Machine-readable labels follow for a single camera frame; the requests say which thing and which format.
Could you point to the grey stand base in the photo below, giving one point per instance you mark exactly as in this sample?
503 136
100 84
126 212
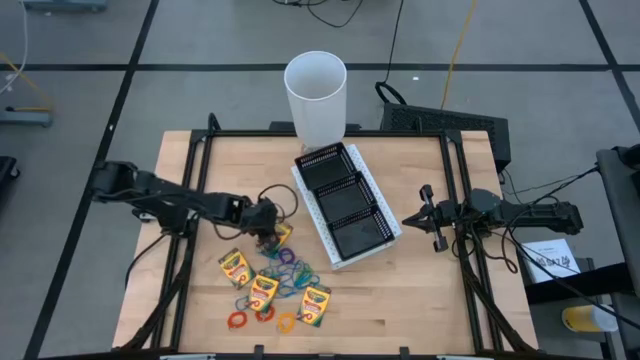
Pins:
65 5
25 118

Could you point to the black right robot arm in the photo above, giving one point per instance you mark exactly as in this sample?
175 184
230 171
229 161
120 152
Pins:
540 215

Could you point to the purple coil wristband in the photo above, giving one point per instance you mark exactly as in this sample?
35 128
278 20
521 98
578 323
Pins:
286 249

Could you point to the white perforated shelf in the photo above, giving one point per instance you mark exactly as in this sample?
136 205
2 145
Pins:
370 182

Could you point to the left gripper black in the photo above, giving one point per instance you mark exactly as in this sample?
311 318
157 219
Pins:
260 217

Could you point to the black mount bar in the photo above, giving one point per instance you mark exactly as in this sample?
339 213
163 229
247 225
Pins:
280 126

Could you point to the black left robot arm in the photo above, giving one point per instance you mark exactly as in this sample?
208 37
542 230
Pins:
150 187

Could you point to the orange coil wristband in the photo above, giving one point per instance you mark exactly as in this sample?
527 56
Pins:
230 320
270 317

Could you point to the green coil wristband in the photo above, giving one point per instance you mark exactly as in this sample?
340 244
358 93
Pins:
303 280

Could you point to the black frame clamp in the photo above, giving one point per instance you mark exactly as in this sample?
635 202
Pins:
258 351
405 353

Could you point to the white cylindrical bin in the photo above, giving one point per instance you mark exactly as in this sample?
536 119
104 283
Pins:
317 115

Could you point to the yellow white bottle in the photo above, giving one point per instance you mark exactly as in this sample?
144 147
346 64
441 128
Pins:
585 319

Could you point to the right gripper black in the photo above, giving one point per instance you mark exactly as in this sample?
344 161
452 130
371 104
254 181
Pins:
447 215

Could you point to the black floor object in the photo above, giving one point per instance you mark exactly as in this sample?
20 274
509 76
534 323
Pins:
7 172

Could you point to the black metal table frame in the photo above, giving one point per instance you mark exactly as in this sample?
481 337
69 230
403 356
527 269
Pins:
320 133

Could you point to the dark grey cart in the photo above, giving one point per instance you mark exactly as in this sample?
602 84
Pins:
620 200

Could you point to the white printed paper sheet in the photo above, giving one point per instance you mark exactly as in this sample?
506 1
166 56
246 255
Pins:
545 250

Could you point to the black side shelf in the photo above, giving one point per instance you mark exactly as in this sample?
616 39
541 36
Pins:
575 287

